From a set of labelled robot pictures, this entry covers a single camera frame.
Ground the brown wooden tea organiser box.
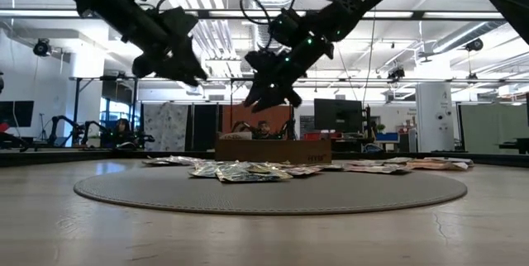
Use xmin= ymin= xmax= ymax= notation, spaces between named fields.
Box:
xmin=214 ymin=139 xmax=333 ymax=165

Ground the person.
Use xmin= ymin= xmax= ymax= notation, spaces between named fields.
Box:
xmin=253 ymin=120 xmax=274 ymax=140
xmin=112 ymin=117 xmax=136 ymax=148

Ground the white marbled partition panel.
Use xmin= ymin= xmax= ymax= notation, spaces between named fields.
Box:
xmin=143 ymin=103 xmax=189 ymax=152

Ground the black background gantry frame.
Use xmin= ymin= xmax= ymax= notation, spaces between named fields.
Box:
xmin=229 ymin=77 xmax=293 ymax=141

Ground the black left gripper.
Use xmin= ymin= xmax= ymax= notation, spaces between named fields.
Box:
xmin=131 ymin=36 xmax=209 ymax=87

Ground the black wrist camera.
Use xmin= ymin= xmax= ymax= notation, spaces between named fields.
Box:
xmin=267 ymin=7 xmax=303 ymax=47
xmin=159 ymin=7 xmax=200 ymax=43

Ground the orange partition panel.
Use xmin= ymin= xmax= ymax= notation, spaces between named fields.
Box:
xmin=222 ymin=103 xmax=293 ymax=140

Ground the black hanging ceiling camera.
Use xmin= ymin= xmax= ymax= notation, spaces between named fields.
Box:
xmin=465 ymin=37 xmax=484 ymax=53
xmin=387 ymin=66 xmax=406 ymax=81
xmin=32 ymin=37 xmax=53 ymax=58

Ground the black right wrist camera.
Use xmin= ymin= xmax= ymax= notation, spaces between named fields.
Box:
xmin=267 ymin=7 xmax=303 ymax=47

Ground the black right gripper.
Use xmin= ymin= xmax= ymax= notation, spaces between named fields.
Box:
xmin=243 ymin=36 xmax=334 ymax=113

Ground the black background desk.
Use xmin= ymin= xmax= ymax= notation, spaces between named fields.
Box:
xmin=498 ymin=137 xmax=529 ymax=155

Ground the blue storage bin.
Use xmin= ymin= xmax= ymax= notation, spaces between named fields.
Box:
xmin=374 ymin=132 xmax=400 ymax=143

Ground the black partition panel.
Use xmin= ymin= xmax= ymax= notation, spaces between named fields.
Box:
xmin=192 ymin=104 xmax=219 ymax=152

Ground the black aluminium table frame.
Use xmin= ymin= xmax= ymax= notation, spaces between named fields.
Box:
xmin=0 ymin=149 xmax=529 ymax=169

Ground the black overhead light beam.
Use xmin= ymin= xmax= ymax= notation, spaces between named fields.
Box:
xmin=0 ymin=7 xmax=529 ymax=21

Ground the white round pillar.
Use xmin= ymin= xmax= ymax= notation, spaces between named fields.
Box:
xmin=415 ymin=83 xmax=455 ymax=154

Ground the green partition wall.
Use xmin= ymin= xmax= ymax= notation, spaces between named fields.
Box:
xmin=458 ymin=103 xmax=529 ymax=154

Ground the round grey table mat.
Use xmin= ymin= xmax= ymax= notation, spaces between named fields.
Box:
xmin=73 ymin=165 xmax=469 ymax=216

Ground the black wall screen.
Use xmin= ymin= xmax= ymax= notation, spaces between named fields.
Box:
xmin=0 ymin=100 xmax=35 ymax=129

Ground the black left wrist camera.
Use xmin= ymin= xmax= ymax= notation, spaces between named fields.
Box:
xmin=159 ymin=7 xmax=200 ymax=43

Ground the black computer monitor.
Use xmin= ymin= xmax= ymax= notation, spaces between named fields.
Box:
xmin=313 ymin=98 xmax=364 ymax=134

